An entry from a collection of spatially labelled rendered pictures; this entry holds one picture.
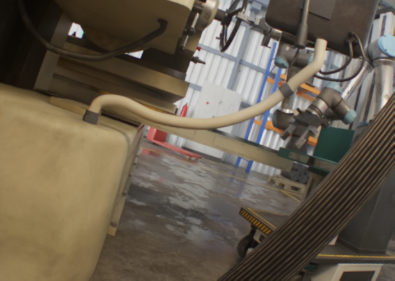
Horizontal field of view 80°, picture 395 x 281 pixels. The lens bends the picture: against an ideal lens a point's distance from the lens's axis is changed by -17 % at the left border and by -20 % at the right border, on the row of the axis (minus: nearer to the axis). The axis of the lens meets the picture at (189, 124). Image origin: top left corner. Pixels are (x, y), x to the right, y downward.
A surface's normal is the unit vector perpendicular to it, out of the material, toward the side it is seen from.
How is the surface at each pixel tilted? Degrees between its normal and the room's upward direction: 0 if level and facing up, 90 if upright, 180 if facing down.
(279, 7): 110
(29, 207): 90
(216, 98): 90
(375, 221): 90
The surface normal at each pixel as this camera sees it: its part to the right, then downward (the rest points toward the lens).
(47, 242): 0.66, 0.22
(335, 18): -0.22, 0.27
